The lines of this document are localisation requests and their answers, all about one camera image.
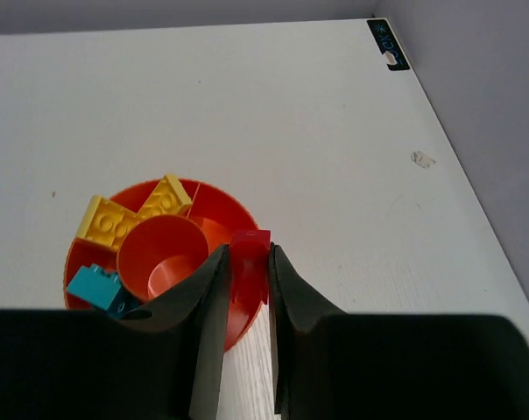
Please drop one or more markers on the small teal lego brick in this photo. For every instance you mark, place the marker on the small teal lego brick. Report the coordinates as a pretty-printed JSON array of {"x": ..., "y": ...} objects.
[{"x": 96, "y": 286}]

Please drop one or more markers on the small white scrap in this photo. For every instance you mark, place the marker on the small white scrap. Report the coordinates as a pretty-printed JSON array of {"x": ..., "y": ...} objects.
[{"x": 422, "y": 160}]

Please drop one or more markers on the left blue corner sticker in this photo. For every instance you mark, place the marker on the left blue corner sticker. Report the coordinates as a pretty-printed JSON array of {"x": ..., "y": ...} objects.
[{"x": 388, "y": 44}]

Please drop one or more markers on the orange round divided container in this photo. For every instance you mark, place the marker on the orange round divided container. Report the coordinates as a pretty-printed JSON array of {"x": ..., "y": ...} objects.
[{"x": 160, "y": 252}]

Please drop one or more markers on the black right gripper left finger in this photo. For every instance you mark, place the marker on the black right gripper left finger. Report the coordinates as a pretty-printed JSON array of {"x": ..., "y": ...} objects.
[{"x": 160, "y": 361}]

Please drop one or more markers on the small red lego slope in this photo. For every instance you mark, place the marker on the small red lego slope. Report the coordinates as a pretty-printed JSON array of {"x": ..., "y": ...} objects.
[{"x": 248, "y": 257}]

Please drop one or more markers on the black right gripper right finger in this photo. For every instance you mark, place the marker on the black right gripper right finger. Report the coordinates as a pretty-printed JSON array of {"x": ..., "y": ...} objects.
[{"x": 330, "y": 364}]

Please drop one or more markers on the teal arched lego brick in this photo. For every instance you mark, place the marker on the teal arched lego brick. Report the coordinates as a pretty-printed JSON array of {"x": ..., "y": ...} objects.
[{"x": 122, "y": 305}]

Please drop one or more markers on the long yellow lego brick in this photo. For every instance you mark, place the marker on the long yellow lego brick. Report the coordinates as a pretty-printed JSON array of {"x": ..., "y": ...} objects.
[{"x": 106, "y": 223}]

